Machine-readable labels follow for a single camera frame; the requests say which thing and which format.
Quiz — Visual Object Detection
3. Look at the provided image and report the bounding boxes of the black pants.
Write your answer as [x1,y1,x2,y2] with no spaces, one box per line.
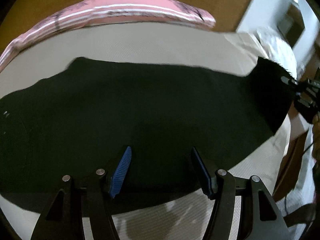
[1,57,295,213]

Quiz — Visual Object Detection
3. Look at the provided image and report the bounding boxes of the white dotted cloth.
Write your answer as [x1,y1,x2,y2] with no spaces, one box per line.
[256,27,297,79]

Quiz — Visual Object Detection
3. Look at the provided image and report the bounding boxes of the pink striped long pillow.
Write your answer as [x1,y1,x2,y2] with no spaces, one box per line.
[1,0,216,70]

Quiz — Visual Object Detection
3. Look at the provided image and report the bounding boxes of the white cabinet with handle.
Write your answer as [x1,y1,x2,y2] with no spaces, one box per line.
[236,0,319,61]

